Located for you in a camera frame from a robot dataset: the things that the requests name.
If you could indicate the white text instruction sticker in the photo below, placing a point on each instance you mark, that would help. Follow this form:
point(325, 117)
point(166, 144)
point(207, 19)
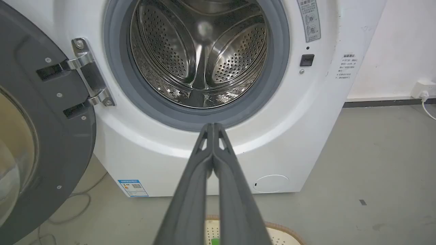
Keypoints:
point(346, 66)

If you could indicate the white wall power socket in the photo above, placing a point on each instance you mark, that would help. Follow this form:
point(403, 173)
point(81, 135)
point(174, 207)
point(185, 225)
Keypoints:
point(423, 89)

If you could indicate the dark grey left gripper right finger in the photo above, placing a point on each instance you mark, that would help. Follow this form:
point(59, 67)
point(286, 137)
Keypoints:
point(238, 200)

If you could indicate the chrome door hinge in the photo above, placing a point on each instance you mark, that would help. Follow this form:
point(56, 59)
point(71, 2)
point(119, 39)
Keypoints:
point(89, 73)

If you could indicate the stainless steel washing machine drum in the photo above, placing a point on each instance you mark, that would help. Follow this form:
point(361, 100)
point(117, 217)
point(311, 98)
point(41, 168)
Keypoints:
point(199, 51)

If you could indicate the black door latch socket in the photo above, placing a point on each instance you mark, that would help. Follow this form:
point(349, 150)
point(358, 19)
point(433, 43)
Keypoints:
point(307, 60)

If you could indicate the round white filter cover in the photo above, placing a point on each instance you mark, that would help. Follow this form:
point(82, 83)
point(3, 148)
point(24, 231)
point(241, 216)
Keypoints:
point(271, 183)

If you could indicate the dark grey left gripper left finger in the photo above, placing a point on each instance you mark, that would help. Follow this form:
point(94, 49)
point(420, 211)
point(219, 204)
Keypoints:
point(189, 200)

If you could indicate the blue energy label sticker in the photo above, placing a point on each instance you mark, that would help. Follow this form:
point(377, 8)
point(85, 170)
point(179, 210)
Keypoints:
point(133, 188)

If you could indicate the grey washing machine door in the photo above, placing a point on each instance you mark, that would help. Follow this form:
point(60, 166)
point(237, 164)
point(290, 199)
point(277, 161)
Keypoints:
point(51, 136)

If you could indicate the grey rubber door gasket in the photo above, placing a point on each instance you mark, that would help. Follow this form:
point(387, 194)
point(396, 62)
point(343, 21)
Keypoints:
point(279, 68)

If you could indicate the grey warning label sticker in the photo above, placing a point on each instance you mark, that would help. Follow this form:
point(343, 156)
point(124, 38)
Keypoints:
point(310, 20)

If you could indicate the cream perforated laundry basket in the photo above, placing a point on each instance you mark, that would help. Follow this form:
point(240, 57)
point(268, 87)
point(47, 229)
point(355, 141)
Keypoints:
point(282, 236)

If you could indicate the white front-load washing machine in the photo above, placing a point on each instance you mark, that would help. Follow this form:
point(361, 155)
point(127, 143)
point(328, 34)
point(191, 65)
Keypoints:
point(299, 129)

